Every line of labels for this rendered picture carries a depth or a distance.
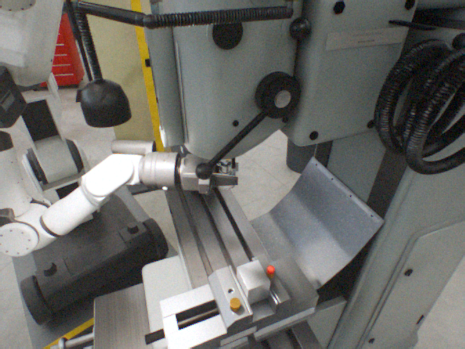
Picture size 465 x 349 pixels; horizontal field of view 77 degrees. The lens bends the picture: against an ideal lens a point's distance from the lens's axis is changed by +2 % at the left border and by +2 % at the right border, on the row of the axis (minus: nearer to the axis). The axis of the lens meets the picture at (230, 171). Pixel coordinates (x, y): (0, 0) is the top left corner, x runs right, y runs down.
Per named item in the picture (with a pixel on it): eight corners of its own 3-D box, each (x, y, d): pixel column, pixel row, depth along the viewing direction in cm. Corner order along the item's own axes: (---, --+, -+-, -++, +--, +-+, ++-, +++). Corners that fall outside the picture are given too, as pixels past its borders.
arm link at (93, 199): (137, 172, 61) (86, 210, 61) (150, 172, 70) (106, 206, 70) (119, 147, 62) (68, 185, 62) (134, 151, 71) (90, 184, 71)
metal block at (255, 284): (247, 306, 63) (248, 290, 59) (236, 282, 67) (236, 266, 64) (268, 298, 64) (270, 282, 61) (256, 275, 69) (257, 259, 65)
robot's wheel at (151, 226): (144, 240, 157) (138, 214, 145) (153, 236, 160) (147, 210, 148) (162, 265, 145) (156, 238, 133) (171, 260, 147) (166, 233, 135)
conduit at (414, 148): (396, 191, 44) (461, 45, 32) (330, 140, 56) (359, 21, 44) (481, 167, 49) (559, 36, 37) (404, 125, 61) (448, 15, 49)
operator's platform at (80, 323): (34, 275, 185) (5, 233, 161) (135, 226, 219) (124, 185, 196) (67, 391, 136) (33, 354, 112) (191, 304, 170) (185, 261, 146)
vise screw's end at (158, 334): (147, 346, 61) (144, 342, 60) (145, 338, 62) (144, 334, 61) (165, 338, 62) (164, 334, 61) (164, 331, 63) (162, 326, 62)
